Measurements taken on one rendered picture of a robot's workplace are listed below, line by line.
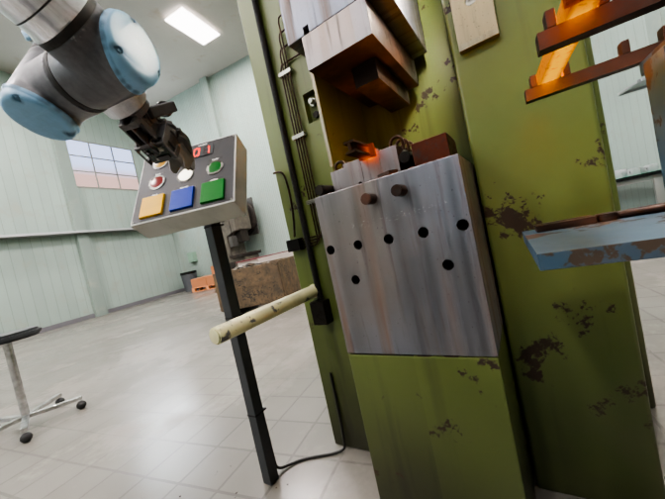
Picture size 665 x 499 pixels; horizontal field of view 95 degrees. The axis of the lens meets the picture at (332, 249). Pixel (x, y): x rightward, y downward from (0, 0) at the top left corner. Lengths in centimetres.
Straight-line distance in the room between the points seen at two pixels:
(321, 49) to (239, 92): 1038
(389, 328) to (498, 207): 42
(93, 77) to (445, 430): 95
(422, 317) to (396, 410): 28
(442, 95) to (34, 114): 115
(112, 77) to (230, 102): 1099
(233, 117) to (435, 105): 1025
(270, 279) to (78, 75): 372
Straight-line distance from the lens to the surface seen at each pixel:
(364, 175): 85
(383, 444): 101
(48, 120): 64
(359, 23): 96
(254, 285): 424
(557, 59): 61
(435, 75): 135
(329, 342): 119
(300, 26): 106
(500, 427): 86
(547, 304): 95
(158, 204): 107
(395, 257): 76
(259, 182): 1036
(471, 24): 99
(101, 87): 57
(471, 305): 75
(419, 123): 132
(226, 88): 1174
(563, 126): 92
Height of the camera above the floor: 80
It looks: 2 degrees down
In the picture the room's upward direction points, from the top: 12 degrees counter-clockwise
